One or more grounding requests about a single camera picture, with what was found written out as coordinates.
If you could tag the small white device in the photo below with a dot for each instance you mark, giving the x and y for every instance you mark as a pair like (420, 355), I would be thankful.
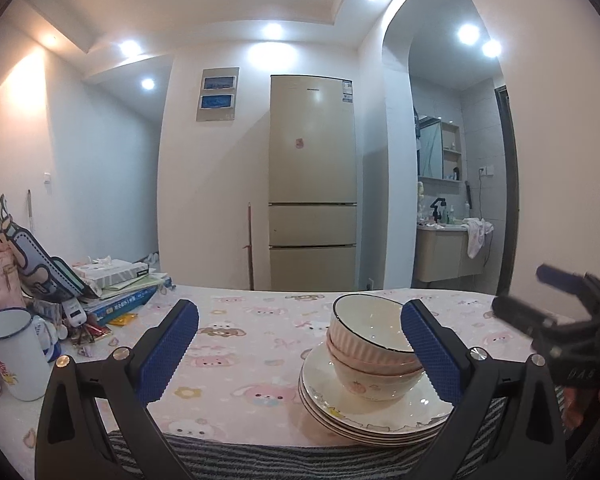
(75, 311)

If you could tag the blue book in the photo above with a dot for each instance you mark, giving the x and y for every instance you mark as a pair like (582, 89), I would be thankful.
(125, 307)

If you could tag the tissue box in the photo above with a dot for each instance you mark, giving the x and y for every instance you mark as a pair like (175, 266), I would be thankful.
(110, 272)

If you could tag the bathroom vanity cabinet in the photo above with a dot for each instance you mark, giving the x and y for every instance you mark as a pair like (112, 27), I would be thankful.
(442, 255)

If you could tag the pink printed tablecloth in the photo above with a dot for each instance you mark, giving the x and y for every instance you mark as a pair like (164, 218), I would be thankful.
(260, 340)

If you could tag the white enamel mug blue rim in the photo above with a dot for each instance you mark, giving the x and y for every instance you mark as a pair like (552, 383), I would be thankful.
(17, 360)

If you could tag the dark door frame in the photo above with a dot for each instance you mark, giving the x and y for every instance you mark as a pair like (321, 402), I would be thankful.
(509, 185)

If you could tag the grey striped cloth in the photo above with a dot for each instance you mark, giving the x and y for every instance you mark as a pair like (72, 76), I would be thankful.
(300, 460)

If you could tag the white wall socket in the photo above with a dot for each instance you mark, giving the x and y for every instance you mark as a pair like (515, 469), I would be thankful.
(486, 170)

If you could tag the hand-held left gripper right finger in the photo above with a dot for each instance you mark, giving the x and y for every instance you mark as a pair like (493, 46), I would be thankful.
(432, 350)

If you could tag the bunch of keys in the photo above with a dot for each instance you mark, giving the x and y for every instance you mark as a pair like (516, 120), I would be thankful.
(87, 334)

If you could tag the white mug blue print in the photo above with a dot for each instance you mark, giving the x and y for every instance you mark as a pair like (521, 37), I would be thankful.
(47, 335)

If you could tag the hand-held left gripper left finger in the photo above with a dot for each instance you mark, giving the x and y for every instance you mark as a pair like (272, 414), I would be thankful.
(167, 355)

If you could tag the pale green book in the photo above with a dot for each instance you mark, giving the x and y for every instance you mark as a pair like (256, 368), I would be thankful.
(135, 287)

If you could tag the grey wall electrical panel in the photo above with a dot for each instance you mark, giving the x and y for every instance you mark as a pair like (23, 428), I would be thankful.
(217, 94)

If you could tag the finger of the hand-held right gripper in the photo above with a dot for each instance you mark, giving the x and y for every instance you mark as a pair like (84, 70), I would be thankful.
(520, 317)
(555, 274)

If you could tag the blue cartoon cardboard cutout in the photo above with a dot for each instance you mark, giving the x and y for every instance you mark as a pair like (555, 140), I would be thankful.
(35, 260)

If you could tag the black faucet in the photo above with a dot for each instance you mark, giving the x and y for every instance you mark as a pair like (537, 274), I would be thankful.
(437, 212)

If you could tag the yellow packet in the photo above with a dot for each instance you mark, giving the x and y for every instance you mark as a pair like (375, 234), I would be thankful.
(124, 320)

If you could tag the person's right hand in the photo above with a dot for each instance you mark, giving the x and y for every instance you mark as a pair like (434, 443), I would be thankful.
(577, 405)

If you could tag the bathroom mirror cabinet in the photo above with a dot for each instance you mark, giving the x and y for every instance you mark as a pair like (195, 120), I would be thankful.
(437, 147)

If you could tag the beige refrigerator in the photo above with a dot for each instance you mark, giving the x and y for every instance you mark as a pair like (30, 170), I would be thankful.
(312, 170)

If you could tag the white ribbed black-rimmed bowl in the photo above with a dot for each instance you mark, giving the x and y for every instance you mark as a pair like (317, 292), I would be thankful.
(365, 320)

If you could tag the white pole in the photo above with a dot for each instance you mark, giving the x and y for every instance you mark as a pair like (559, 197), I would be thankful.
(30, 210)

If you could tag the white towel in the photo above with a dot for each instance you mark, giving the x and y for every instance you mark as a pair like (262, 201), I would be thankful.
(477, 237)

